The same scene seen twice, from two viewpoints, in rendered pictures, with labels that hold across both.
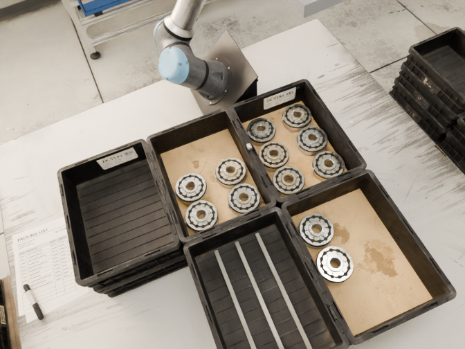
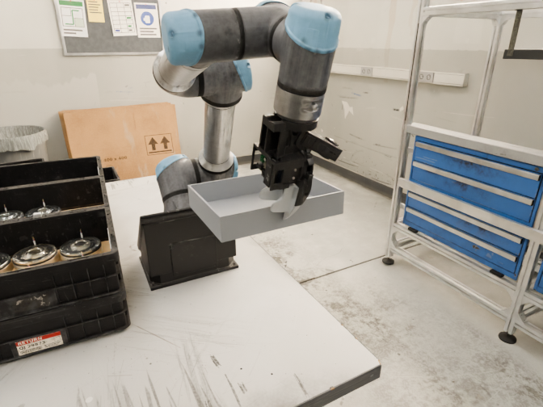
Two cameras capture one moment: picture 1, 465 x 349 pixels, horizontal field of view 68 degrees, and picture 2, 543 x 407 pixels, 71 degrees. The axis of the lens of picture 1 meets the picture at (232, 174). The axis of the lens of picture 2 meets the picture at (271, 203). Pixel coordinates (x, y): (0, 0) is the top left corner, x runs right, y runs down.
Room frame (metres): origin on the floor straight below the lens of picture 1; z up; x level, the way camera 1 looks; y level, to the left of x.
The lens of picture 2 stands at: (1.05, -1.13, 1.38)
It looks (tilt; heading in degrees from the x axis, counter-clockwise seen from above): 23 degrees down; 79
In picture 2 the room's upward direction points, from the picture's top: straight up
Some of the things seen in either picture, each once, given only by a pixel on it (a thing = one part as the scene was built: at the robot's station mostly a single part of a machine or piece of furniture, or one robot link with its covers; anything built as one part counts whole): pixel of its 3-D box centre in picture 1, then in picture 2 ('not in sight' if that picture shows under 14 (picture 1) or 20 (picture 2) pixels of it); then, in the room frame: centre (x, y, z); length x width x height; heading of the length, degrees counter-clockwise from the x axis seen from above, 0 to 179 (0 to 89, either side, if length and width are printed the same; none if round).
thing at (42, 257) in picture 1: (46, 264); not in sight; (0.40, 0.69, 0.70); 0.33 x 0.23 x 0.01; 17
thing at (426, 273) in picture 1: (356, 253); not in sight; (0.23, -0.31, 0.87); 0.40 x 0.30 x 0.11; 14
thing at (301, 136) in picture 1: (312, 138); not in sight; (0.64, -0.29, 0.86); 0.10 x 0.10 x 0.01
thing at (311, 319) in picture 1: (259, 296); not in sight; (0.16, -0.02, 0.87); 0.40 x 0.30 x 0.11; 14
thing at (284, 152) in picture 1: (273, 154); (35, 253); (0.60, -0.15, 0.86); 0.10 x 0.10 x 0.01
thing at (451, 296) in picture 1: (360, 247); not in sight; (0.23, -0.31, 0.92); 0.40 x 0.30 x 0.02; 14
